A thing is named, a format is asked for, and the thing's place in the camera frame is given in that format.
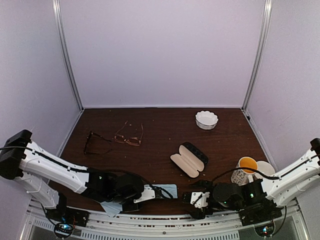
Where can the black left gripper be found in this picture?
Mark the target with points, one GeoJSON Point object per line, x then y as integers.
{"type": "Point", "coordinates": [130, 208]}

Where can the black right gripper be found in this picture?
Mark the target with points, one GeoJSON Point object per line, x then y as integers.
{"type": "Point", "coordinates": [203, 184]}

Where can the black glasses case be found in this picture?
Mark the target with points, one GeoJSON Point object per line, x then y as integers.
{"type": "Point", "coordinates": [190, 159]}

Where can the light blue cloth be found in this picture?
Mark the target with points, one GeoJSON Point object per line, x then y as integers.
{"type": "Point", "coordinates": [165, 191]}
{"type": "Point", "coordinates": [111, 208]}

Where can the dark brown sunglasses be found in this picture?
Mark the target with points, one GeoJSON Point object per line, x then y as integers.
{"type": "Point", "coordinates": [96, 144]}

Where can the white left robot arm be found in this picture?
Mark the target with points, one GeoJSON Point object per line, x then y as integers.
{"type": "Point", "coordinates": [24, 161]}

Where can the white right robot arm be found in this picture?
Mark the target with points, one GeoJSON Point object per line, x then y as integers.
{"type": "Point", "coordinates": [261, 200]}

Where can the white patterned mug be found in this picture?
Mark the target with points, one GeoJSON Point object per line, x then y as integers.
{"type": "Point", "coordinates": [244, 176]}

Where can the white cream bowl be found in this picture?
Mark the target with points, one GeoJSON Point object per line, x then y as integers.
{"type": "Point", "coordinates": [265, 168]}

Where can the white scalloped ceramic dish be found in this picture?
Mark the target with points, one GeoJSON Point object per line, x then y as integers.
{"type": "Point", "coordinates": [206, 120]}

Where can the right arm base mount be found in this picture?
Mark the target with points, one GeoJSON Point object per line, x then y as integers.
{"type": "Point", "coordinates": [264, 220]}

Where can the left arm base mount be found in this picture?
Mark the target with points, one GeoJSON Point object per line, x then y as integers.
{"type": "Point", "coordinates": [65, 219]}

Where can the aluminium front frame rail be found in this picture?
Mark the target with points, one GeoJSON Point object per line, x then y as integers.
{"type": "Point", "coordinates": [219, 226]}

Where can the aluminium right corner post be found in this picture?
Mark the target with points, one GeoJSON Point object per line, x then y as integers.
{"type": "Point", "coordinates": [264, 30]}

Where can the aluminium corner post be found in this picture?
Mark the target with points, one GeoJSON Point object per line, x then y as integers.
{"type": "Point", "coordinates": [264, 30]}
{"type": "Point", "coordinates": [65, 53]}

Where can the aluminium left corner post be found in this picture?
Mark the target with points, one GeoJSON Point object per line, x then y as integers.
{"type": "Point", "coordinates": [65, 53]}

